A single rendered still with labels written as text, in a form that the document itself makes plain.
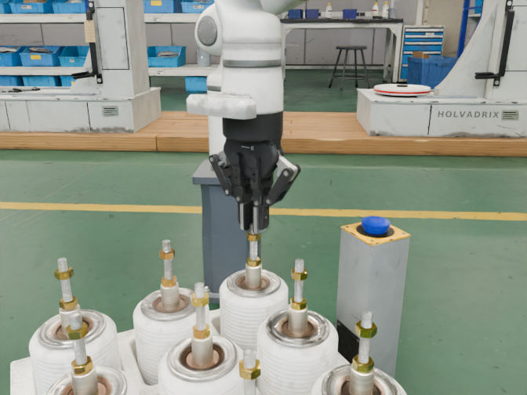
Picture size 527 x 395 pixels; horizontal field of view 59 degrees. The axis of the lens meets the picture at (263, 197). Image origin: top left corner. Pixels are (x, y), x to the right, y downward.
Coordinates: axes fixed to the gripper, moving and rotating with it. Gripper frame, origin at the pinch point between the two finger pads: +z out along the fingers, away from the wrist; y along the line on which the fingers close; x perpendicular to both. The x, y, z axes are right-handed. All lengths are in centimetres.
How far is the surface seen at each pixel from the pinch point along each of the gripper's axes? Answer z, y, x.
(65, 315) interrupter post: 7.3, 10.5, 21.8
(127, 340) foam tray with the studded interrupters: 17.0, 12.4, 12.6
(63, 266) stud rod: 1.4, 10.7, 21.1
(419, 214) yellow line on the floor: 35, 8, -106
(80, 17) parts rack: -40, 418, -271
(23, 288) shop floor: 35, 70, -2
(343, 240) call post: 5.4, -8.1, -11.2
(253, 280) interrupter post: 8.9, -0.7, 0.9
